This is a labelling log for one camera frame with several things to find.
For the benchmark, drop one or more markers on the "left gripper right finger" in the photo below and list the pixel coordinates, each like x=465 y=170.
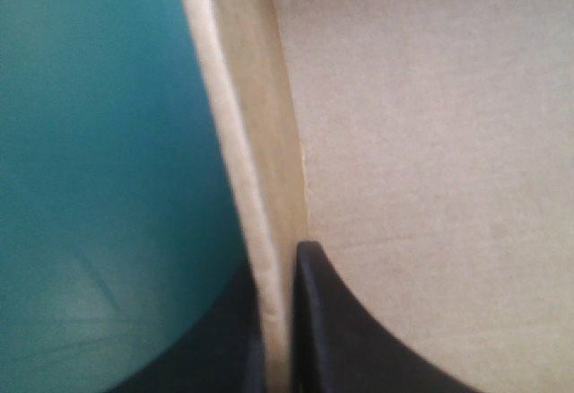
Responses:
x=332 y=339

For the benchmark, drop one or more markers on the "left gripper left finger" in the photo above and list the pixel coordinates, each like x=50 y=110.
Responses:
x=224 y=348

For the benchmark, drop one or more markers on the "brown cardboard box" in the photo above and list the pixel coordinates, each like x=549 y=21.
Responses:
x=403 y=142

